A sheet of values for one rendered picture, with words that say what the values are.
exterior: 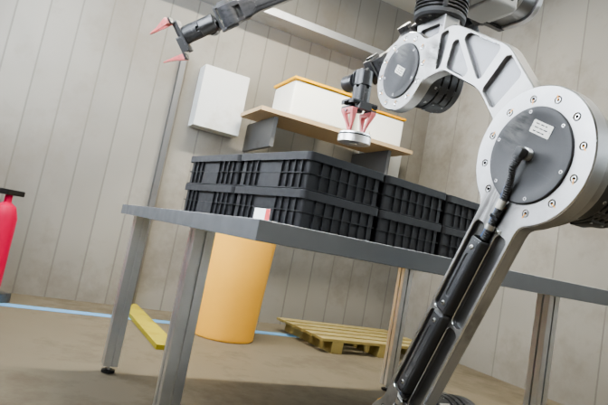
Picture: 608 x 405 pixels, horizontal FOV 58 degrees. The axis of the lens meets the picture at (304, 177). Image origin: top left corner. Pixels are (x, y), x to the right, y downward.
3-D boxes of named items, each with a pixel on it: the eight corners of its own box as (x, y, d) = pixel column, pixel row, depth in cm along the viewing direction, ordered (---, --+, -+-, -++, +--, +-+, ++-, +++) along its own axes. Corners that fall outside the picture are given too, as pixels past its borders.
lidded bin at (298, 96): (322, 136, 455) (328, 103, 459) (350, 131, 416) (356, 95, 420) (265, 120, 433) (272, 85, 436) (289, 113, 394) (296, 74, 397)
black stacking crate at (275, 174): (379, 212, 170) (385, 175, 171) (303, 193, 153) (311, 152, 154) (303, 205, 202) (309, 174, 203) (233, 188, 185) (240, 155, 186)
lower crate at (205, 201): (298, 235, 201) (304, 202, 202) (226, 221, 183) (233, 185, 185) (242, 226, 233) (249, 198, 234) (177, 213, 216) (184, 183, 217)
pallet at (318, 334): (384, 341, 474) (386, 329, 476) (441, 364, 410) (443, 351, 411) (272, 328, 428) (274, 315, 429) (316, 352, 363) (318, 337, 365)
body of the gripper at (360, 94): (340, 106, 176) (344, 83, 177) (365, 113, 181) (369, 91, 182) (351, 103, 171) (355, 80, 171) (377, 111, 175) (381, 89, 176)
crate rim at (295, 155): (385, 182, 171) (386, 174, 171) (309, 158, 154) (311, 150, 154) (308, 180, 203) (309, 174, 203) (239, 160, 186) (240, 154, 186)
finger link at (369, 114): (343, 132, 177) (346, 104, 178) (361, 137, 180) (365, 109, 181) (355, 130, 171) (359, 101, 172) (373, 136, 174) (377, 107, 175)
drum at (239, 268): (248, 333, 387) (269, 227, 396) (267, 349, 343) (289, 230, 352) (181, 324, 372) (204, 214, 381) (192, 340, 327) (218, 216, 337)
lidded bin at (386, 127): (376, 152, 475) (381, 124, 478) (403, 148, 442) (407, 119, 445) (332, 138, 456) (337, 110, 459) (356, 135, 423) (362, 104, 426)
